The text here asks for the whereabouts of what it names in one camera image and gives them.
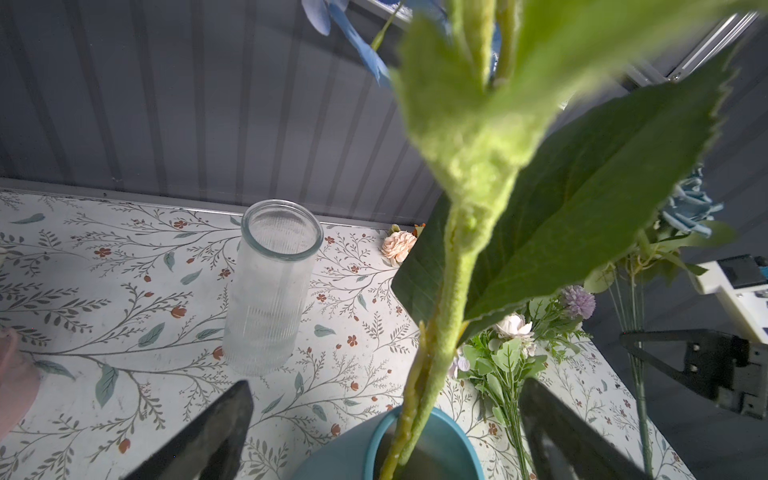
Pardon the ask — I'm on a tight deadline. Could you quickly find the dusty blue rose bunch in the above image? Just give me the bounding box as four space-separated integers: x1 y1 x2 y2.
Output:
655 165 724 238

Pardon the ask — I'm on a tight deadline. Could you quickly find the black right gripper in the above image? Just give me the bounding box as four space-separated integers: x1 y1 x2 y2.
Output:
619 329 767 420

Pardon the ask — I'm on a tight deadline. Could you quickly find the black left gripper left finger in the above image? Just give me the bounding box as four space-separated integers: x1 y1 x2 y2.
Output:
127 380 254 479

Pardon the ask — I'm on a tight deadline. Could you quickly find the teal ceramic vase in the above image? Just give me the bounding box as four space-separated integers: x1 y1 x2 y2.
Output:
293 407 484 480

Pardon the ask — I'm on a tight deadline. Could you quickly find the purple white flower bunch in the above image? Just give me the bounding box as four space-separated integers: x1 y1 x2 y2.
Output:
449 222 732 479

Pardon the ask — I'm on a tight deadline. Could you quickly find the white rose stem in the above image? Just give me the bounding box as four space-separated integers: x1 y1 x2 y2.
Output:
389 0 768 469

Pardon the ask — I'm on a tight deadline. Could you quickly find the peach flower stem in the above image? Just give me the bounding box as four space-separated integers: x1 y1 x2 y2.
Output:
380 223 426 266

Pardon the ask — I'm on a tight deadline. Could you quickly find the pink pencil cup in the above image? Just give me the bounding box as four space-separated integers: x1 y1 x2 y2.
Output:
0 328 40 439

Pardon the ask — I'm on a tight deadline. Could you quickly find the blue hydrangea flower stem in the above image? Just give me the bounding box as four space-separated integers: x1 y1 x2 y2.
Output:
299 0 739 480

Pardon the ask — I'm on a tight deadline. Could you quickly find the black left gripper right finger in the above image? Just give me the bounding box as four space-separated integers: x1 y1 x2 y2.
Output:
519 378 647 479

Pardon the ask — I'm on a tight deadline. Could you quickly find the clear ribbed glass vase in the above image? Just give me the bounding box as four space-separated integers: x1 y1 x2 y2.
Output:
222 199 323 376

